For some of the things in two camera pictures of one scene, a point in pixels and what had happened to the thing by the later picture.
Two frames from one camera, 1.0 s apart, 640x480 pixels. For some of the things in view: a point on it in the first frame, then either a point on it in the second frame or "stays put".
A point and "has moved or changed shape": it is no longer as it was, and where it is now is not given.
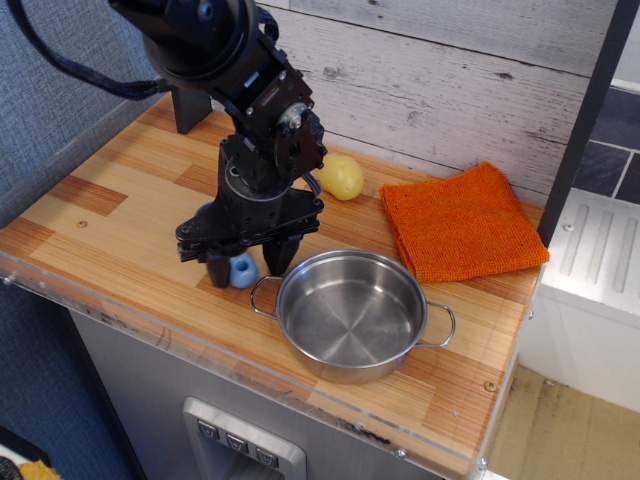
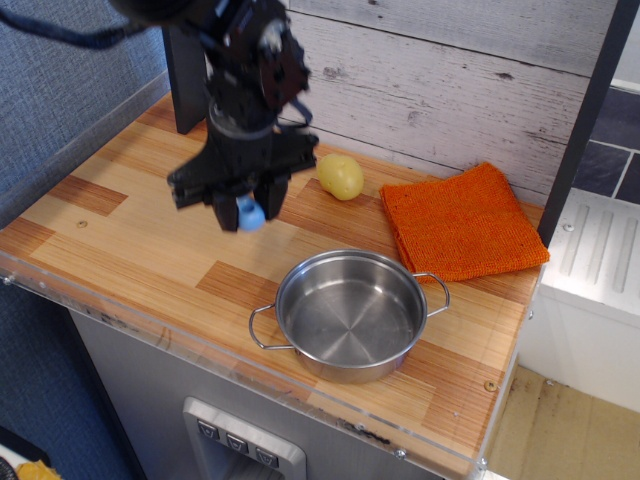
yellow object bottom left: [38, 470] stays put
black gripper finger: [219, 268] → [226, 207]
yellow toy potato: [341, 177] stays put
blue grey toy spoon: [243, 268] has moved or changed shape
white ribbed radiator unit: [583, 331] stays put
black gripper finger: [279, 253] → [270, 192]
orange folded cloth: [466, 225] stays put
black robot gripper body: [248, 210] → [244, 145]
